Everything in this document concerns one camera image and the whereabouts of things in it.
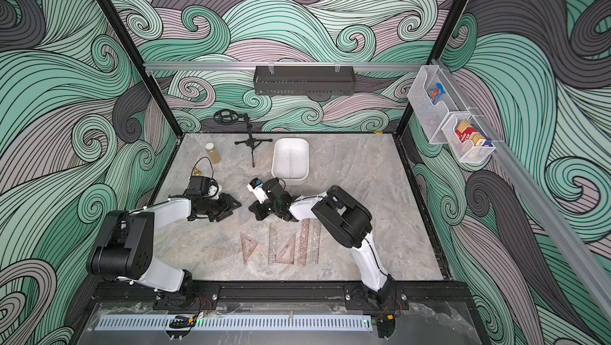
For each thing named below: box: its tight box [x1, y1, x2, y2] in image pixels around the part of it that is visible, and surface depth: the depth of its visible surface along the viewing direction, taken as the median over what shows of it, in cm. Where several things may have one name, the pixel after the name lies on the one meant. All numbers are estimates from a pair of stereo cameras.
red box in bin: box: [455, 120, 487, 146], surface depth 67 cm
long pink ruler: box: [297, 218, 311, 267], surface depth 85 cm
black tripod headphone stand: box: [213, 108, 273, 168], surface depth 97 cm
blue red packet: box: [427, 82, 447, 105], surface depth 85 cm
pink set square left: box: [240, 232, 259, 263], surface depth 86 cm
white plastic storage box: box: [271, 137, 310, 186], surface depth 112 cm
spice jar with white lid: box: [205, 142, 222, 165], surface depth 106 cm
